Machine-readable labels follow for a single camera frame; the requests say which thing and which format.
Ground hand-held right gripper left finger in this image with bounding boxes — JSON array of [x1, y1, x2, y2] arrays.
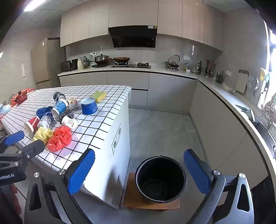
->
[[24, 148, 96, 224]]

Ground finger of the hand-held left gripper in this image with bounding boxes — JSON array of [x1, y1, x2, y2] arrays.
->
[[0, 130, 25, 154], [16, 140, 46, 161]]

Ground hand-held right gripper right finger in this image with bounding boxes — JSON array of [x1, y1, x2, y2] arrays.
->
[[183, 149, 255, 224]]

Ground red paper cup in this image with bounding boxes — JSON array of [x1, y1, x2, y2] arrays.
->
[[24, 116, 41, 135]]

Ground red plastic bag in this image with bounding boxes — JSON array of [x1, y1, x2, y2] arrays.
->
[[47, 125, 73, 152]]

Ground black plastic bucket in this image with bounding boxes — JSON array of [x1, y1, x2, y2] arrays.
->
[[135, 155, 188, 204]]

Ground blue cloth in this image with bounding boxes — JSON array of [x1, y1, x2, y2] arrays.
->
[[36, 106, 54, 119]]

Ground steel wool scrubber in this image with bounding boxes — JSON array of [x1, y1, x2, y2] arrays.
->
[[59, 109, 75, 124]]

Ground blue paper cup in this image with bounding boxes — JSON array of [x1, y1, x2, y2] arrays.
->
[[51, 99, 69, 118]]

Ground crushed blue drink can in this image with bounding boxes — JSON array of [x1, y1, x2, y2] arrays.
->
[[53, 91, 66, 101]]

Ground small milk carton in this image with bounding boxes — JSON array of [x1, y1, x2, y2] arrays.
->
[[67, 96, 78, 110]]

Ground blue round tub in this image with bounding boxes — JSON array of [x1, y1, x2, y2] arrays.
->
[[81, 97, 98, 115]]

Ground yellow sponge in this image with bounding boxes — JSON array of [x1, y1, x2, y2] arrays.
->
[[89, 90, 107, 103]]

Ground person's left hand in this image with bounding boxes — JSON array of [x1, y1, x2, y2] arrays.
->
[[9, 183, 22, 214]]

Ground tissue pack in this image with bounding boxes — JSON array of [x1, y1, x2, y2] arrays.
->
[[0, 102, 12, 118]]

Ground red basket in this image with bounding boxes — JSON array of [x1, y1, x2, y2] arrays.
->
[[11, 90, 29, 107]]

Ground island socket panel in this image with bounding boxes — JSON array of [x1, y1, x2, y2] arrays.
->
[[111, 122, 122, 154]]

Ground low wooden stool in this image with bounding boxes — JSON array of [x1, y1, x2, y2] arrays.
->
[[122, 172, 180, 210]]

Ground kitchen sink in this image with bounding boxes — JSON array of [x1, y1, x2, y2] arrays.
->
[[248, 121, 276, 159]]

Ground beige refrigerator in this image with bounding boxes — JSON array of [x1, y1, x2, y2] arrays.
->
[[31, 38, 66, 90]]

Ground black microwave oven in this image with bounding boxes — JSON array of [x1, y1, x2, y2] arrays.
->
[[61, 59, 78, 72]]

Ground grey base cabinets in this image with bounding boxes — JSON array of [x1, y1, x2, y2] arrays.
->
[[58, 71, 270, 190]]

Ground dark utensil holder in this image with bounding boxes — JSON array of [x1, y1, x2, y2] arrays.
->
[[215, 70, 226, 84]]

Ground grey cutting board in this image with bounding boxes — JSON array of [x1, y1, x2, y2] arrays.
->
[[235, 69, 249, 94]]

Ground knife rack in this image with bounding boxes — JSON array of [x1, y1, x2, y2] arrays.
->
[[205, 59, 215, 77]]

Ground white colander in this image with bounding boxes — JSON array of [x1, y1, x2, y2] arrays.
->
[[247, 75, 260, 96]]

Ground metal kettle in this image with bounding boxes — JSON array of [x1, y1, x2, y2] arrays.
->
[[165, 55, 180, 70]]

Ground black pot with lid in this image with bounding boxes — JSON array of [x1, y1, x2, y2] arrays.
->
[[94, 53, 110, 65]]

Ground black gas stove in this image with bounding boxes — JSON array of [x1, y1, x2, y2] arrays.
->
[[111, 62, 151, 69]]

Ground black wok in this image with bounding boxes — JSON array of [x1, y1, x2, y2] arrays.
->
[[113, 56, 131, 63]]

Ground black range hood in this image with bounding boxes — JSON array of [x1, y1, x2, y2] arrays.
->
[[108, 25, 157, 48]]

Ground beige wall cabinets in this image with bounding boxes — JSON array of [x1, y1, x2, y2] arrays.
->
[[60, 0, 223, 51]]

